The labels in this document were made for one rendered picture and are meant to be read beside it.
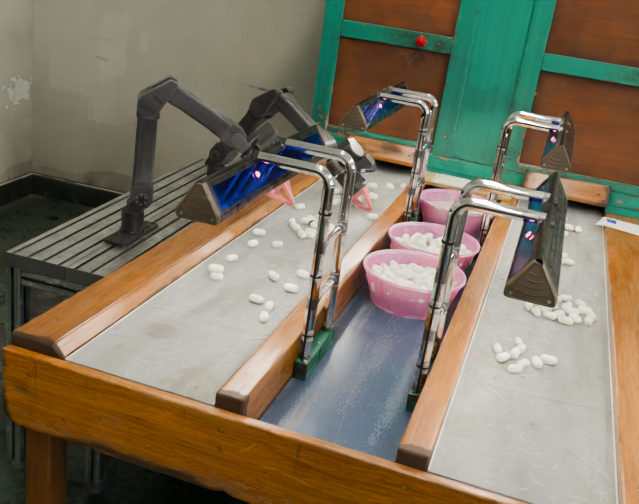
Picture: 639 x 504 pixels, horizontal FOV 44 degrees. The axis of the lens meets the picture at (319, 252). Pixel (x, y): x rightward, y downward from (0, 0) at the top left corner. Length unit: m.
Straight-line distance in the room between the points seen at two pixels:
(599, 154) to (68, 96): 2.79
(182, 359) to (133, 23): 2.92
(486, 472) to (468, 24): 1.90
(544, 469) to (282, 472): 0.44
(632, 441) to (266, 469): 0.65
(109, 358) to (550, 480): 0.81
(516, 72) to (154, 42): 2.00
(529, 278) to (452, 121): 1.79
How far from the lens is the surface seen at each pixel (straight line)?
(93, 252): 2.17
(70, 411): 1.54
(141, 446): 1.49
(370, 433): 1.50
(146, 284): 1.77
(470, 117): 2.97
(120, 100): 4.34
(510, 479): 1.36
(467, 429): 1.46
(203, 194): 1.33
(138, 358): 1.52
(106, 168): 4.47
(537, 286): 1.23
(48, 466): 1.72
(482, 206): 1.42
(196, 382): 1.46
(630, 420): 1.59
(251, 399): 1.41
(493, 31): 2.93
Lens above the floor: 1.49
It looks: 21 degrees down
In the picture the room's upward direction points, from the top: 8 degrees clockwise
